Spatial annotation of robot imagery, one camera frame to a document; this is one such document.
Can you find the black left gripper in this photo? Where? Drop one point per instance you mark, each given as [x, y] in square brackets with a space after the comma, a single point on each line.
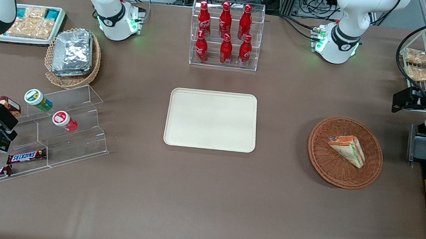
[419, 99]

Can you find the triangular sandwich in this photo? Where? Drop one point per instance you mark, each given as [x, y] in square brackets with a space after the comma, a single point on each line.
[348, 150]

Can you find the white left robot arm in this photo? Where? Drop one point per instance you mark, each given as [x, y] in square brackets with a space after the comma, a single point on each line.
[345, 38]

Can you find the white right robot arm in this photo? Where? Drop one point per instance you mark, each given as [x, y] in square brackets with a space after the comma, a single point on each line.
[106, 17]

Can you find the light tan wicker basket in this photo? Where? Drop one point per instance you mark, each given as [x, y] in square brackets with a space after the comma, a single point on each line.
[72, 82]

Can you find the brown round wicker basket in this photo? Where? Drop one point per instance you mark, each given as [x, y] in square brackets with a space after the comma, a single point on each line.
[331, 169]

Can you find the cream plastic tray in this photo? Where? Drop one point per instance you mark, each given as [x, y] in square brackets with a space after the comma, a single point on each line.
[213, 119]

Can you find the small black box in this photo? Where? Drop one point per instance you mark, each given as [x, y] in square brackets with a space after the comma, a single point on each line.
[0, 142]

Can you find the red brown carton box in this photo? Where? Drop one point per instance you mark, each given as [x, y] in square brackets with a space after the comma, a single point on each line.
[9, 103]

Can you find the green lid snack can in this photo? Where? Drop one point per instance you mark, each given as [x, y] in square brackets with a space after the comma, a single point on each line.
[37, 99]

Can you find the red lid snack can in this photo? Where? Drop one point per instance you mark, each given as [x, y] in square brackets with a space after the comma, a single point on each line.
[63, 120]

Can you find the clear acrylic stepped stand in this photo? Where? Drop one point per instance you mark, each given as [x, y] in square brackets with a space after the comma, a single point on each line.
[78, 125]

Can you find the beige snack packets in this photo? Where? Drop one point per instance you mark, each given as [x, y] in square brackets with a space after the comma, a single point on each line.
[32, 25]

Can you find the silver foil packet stack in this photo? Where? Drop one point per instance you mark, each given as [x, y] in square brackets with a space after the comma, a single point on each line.
[72, 52]

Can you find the teal snack packet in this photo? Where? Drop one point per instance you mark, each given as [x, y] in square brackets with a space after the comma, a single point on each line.
[52, 14]
[21, 12]

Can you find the clear acrylic bottle rack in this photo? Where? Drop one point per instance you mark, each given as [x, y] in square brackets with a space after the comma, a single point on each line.
[257, 38]

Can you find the red cola bottle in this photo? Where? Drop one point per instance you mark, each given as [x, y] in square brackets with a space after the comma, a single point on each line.
[226, 50]
[225, 21]
[245, 52]
[203, 20]
[201, 49]
[245, 22]

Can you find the grey metal bracket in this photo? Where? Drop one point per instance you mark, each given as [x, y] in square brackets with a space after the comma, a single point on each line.
[421, 149]

